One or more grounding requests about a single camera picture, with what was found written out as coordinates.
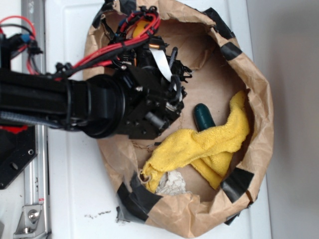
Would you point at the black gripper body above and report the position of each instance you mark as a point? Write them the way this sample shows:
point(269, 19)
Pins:
point(152, 89)

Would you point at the yellow rubber duck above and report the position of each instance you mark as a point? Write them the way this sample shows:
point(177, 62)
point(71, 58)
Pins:
point(140, 29)

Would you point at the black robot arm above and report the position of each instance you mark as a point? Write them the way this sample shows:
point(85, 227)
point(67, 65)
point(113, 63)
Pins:
point(82, 97)

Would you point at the dark green plastic cucumber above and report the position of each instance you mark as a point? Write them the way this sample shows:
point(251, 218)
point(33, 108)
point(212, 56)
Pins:
point(202, 117)

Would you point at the yellow terry cloth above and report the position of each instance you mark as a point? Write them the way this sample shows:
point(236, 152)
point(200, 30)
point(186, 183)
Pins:
point(209, 152)

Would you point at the crumpled white paper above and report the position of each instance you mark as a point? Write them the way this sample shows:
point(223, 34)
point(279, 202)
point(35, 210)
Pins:
point(172, 183)

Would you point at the brown paper bag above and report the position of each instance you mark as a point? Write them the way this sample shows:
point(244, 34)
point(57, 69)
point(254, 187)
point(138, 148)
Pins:
point(209, 48)

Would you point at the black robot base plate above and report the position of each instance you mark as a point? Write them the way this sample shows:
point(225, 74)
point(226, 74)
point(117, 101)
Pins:
point(17, 149)

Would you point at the aluminium extrusion rail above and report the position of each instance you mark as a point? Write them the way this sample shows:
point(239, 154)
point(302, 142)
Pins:
point(36, 176)

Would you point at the metal corner bracket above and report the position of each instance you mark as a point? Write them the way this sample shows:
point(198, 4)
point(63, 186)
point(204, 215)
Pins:
point(31, 224)

